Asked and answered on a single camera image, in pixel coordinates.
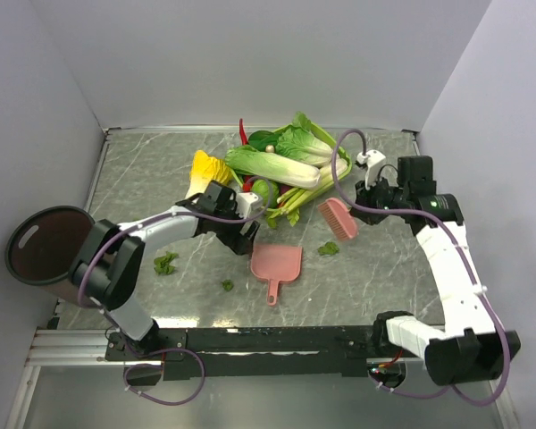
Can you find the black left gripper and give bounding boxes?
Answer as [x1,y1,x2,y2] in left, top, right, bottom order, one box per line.
[213,200,260,255]

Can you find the green paper scrap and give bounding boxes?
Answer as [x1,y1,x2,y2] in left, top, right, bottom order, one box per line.
[222,280,234,291]
[154,251,179,275]
[317,241,339,256]

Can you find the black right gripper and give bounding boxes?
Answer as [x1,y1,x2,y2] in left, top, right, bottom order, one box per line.
[350,172,409,225]

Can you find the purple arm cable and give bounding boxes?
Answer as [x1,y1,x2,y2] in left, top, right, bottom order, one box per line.
[77,176,276,406]
[331,129,512,407]

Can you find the pink dustpan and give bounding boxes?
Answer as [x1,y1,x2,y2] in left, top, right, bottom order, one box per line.
[250,244,303,307]

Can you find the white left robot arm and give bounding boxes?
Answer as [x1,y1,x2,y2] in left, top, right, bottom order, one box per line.
[68,181,263,359]

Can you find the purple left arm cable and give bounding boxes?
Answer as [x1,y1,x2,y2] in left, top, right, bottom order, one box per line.
[77,176,276,406]

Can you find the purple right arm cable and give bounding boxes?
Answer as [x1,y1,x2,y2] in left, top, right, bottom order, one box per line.
[331,129,512,407]

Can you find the yellow napa cabbage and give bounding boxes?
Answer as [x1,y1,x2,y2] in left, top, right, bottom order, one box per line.
[185,150,232,198]

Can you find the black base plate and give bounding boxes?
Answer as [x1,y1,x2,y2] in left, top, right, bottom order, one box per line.
[105,325,402,381]

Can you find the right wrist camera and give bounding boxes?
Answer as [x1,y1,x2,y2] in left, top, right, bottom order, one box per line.
[356,149,386,190]

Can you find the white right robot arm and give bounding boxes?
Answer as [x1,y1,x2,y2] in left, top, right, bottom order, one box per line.
[350,150,521,386]

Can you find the green bok choy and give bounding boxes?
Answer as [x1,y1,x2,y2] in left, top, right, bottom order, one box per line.
[247,112,332,167]

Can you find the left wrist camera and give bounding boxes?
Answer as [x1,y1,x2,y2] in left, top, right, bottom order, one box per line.
[236,192,264,219]

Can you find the brown round bin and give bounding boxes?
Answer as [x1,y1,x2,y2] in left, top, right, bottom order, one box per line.
[4,206,94,305]

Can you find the green celery stalks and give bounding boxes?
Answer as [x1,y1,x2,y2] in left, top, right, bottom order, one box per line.
[265,177,333,229]

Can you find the aluminium rail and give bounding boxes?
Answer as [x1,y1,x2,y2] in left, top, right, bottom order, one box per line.
[24,324,498,367]

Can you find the green round cabbage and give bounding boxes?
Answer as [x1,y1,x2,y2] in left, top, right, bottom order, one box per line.
[251,180,280,208]

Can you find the green plastic basket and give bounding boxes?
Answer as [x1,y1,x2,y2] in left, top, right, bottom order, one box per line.
[230,124,354,213]

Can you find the red chili pepper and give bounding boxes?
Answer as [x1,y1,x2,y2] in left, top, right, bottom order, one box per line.
[239,118,248,146]

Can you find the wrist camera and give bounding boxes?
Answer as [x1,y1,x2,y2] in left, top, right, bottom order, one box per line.
[356,149,386,190]
[236,192,264,219]

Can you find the pink hand brush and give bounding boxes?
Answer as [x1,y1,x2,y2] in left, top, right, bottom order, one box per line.
[317,198,358,241]

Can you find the large green napa cabbage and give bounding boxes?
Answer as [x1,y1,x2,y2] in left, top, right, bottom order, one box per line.
[224,145,321,189]

